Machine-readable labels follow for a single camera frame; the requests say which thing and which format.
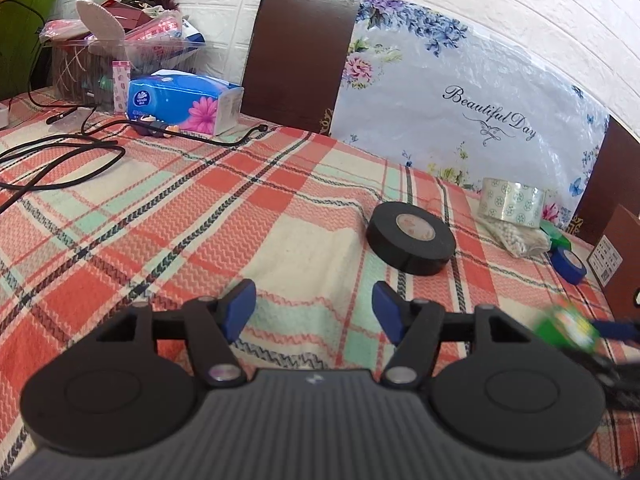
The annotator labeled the blue tissue pack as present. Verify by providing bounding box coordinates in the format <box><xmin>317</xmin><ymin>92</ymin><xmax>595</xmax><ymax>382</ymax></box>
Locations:
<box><xmin>126</xmin><ymin>69</ymin><xmax>245</xmax><ymax>137</ymax></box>

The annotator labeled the green printed packet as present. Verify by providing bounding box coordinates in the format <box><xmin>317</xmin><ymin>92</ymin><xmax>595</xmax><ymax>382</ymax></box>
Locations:
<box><xmin>532</xmin><ymin>305</ymin><xmax>601</xmax><ymax>352</ymax></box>

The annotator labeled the thin black cable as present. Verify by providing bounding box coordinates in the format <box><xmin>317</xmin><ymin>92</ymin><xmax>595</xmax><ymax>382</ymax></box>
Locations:
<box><xmin>0</xmin><ymin>0</ymin><xmax>51</xmax><ymax>106</ymax></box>

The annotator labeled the white oval pad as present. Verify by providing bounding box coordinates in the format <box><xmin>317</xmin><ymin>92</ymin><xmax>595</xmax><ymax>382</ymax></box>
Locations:
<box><xmin>76</xmin><ymin>0</ymin><xmax>126</xmax><ymax>42</ymax></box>

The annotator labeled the brown chair back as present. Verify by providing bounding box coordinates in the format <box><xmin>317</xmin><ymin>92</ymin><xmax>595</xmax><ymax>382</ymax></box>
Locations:
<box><xmin>570</xmin><ymin>115</ymin><xmax>640</xmax><ymax>246</ymax></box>

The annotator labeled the black tape roll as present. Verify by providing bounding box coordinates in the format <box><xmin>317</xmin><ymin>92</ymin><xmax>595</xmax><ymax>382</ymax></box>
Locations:
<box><xmin>366</xmin><ymin>202</ymin><xmax>457</xmax><ymax>276</ymax></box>

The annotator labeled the blue and white packet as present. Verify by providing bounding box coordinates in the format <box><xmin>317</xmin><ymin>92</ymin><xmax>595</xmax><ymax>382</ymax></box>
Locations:
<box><xmin>172</xmin><ymin>19</ymin><xmax>206</xmax><ymax>44</ymax></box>

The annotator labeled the brown chair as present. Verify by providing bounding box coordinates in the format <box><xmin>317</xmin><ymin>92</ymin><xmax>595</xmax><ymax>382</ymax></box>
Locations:
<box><xmin>570</xmin><ymin>115</ymin><xmax>640</xmax><ymax>246</ymax></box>
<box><xmin>241</xmin><ymin>0</ymin><xmax>363</xmax><ymax>137</ymax></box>

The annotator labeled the red box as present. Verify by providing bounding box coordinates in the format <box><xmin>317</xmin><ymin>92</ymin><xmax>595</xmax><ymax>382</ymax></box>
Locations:
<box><xmin>100</xmin><ymin>2</ymin><xmax>156</xmax><ymax>32</ymax></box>

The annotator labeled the pink striped packet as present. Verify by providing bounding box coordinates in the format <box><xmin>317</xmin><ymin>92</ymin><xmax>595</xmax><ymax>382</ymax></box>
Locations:
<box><xmin>125</xmin><ymin>10</ymin><xmax>185</xmax><ymax>44</ymax></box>

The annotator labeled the pink patterned tube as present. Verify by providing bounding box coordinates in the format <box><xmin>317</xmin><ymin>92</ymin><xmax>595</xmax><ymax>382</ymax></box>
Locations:
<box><xmin>112</xmin><ymin>60</ymin><xmax>132</xmax><ymax>112</ymax></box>

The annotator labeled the small dark gadget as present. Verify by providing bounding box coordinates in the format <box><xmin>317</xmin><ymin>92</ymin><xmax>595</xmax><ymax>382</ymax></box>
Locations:
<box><xmin>134</xmin><ymin>115</ymin><xmax>180</xmax><ymax>139</ymax></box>

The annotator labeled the black cable bundle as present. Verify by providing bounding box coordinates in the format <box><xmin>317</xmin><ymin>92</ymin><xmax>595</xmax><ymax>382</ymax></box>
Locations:
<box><xmin>0</xmin><ymin>102</ymin><xmax>127</xmax><ymax>213</ymax></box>

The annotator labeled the green bag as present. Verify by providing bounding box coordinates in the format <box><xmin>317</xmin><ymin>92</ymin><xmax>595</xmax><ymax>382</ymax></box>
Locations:
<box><xmin>0</xmin><ymin>0</ymin><xmax>96</xmax><ymax>102</ymax></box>

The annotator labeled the clear tape roll green print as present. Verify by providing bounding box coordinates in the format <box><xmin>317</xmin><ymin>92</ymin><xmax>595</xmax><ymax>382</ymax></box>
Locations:
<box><xmin>477</xmin><ymin>177</ymin><xmax>547</xmax><ymax>229</ymax></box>

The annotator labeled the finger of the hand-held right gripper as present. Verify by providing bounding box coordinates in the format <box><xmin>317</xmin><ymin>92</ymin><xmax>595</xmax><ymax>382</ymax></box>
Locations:
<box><xmin>575</xmin><ymin>350</ymin><xmax>640</xmax><ymax>411</ymax></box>
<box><xmin>589</xmin><ymin>319</ymin><xmax>640</xmax><ymax>346</ymax></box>

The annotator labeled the clear plastic container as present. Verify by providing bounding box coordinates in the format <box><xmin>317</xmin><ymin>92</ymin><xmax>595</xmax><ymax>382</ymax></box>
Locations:
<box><xmin>42</xmin><ymin>37</ymin><xmax>206</xmax><ymax>112</ymax></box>

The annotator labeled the blue tape roll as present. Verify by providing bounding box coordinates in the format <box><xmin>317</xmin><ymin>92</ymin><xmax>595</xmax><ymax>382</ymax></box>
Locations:
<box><xmin>550</xmin><ymin>247</ymin><xmax>588</xmax><ymax>285</ymax></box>

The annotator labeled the plaid tablecloth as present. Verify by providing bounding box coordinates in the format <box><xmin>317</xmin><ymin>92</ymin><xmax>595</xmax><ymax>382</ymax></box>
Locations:
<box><xmin>0</xmin><ymin>85</ymin><xmax>640</xmax><ymax>480</ymax></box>

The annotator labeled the brown cardboard box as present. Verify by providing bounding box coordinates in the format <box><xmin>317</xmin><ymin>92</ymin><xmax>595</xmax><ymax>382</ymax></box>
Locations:
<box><xmin>586</xmin><ymin>204</ymin><xmax>640</xmax><ymax>322</ymax></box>

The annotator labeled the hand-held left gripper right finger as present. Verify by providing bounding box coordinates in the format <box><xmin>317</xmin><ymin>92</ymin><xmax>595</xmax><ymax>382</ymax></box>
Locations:
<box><xmin>372</xmin><ymin>281</ymin><xmax>546</xmax><ymax>391</ymax></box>

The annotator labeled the black cable with plug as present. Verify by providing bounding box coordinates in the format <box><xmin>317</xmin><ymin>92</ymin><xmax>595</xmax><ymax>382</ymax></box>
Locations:
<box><xmin>175</xmin><ymin>123</ymin><xmax>271</xmax><ymax>148</ymax></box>

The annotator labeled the small green box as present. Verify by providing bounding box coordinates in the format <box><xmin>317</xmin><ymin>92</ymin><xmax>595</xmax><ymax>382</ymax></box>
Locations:
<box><xmin>539</xmin><ymin>220</ymin><xmax>573</xmax><ymax>252</ymax></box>

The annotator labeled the clear bag of cotton swabs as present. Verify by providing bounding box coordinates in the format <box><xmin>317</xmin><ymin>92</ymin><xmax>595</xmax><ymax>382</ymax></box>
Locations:
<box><xmin>477</xmin><ymin>217</ymin><xmax>551</xmax><ymax>259</ymax></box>

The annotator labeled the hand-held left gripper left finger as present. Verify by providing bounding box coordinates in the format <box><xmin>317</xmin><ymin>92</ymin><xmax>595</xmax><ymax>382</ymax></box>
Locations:
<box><xmin>95</xmin><ymin>279</ymin><xmax>257</xmax><ymax>388</ymax></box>

